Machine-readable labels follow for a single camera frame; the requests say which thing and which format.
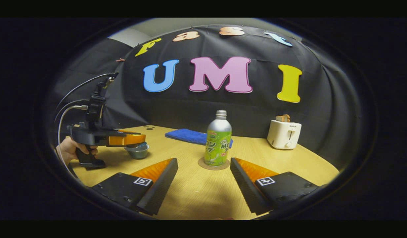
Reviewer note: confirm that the green label water bottle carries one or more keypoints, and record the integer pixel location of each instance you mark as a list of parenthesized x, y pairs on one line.
[(218, 142)]

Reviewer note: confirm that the black backdrop cloth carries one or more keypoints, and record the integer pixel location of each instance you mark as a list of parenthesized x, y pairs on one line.
[(223, 102)]

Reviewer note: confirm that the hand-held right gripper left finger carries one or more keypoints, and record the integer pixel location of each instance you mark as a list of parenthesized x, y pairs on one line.
[(160, 188)]

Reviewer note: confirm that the round cork coaster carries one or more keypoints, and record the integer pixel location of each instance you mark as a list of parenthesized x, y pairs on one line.
[(214, 167)]

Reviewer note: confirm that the blue towel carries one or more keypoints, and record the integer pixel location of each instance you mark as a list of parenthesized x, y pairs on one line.
[(187, 136)]

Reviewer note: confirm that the teal teacup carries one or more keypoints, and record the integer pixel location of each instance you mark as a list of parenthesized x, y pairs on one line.
[(137, 153)]

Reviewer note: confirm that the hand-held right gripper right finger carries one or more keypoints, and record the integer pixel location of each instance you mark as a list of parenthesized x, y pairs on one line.
[(246, 188)]

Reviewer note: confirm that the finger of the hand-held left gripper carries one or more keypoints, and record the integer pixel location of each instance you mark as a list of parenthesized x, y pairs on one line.
[(129, 132), (127, 139)]

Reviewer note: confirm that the toast slice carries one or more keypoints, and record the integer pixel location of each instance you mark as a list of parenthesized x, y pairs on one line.
[(283, 118)]

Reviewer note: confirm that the white toaster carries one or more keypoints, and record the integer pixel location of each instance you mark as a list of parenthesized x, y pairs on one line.
[(283, 135)]

